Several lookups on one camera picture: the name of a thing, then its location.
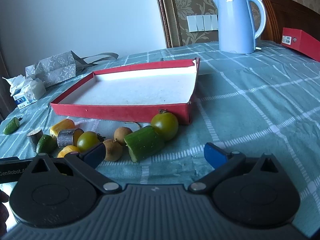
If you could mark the red cardboard box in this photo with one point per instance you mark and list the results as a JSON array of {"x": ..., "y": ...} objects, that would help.
[{"x": 302, "y": 42}]

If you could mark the brown longan front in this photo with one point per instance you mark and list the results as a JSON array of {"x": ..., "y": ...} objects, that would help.
[{"x": 114, "y": 150}]

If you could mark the gilded wall frame moulding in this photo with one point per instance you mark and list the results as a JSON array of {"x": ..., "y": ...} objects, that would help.
[{"x": 170, "y": 24}]

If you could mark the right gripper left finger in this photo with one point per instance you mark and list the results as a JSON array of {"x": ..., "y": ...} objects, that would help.
[{"x": 84, "y": 166}]

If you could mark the tissue pack with cat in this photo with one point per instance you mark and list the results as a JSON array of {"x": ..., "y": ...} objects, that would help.
[{"x": 25, "y": 91}]

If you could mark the green tomato small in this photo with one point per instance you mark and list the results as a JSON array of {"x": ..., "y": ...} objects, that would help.
[{"x": 88, "y": 140}]

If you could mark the yellow fruit wedge front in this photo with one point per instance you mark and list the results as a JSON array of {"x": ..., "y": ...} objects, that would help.
[{"x": 66, "y": 150}]

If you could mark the grey patterned paper bag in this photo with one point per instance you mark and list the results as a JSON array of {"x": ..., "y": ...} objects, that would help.
[{"x": 64, "y": 66}]

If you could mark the light blue electric kettle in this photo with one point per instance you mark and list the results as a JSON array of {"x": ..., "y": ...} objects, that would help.
[{"x": 236, "y": 29}]

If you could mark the cucumber end piece far left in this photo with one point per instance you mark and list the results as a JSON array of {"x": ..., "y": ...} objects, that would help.
[{"x": 12, "y": 126}]

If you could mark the red shallow box tray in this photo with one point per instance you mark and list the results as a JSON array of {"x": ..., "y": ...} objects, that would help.
[{"x": 135, "y": 92}]

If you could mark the yellow fruit wedge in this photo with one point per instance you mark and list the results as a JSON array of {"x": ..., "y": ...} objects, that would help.
[
  {"x": 62, "y": 125},
  {"x": 66, "y": 150}
]

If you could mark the cut cucumber chunk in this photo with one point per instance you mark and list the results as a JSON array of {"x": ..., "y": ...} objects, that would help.
[{"x": 143, "y": 143}]

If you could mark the small dark green cucumber end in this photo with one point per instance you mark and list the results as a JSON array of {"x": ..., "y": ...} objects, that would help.
[{"x": 46, "y": 144}]

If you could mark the person's hand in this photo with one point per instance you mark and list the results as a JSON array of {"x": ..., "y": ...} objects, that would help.
[{"x": 4, "y": 198}]

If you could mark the white wall switch panel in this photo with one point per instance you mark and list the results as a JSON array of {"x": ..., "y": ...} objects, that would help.
[{"x": 200, "y": 23}]

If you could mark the wooden headboard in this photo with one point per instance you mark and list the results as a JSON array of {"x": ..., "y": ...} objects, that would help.
[{"x": 288, "y": 14}]

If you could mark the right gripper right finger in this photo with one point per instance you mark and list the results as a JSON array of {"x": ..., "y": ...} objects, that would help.
[{"x": 225, "y": 165}]

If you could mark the large green tomato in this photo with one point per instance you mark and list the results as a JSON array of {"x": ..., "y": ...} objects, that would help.
[{"x": 165, "y": 124}]

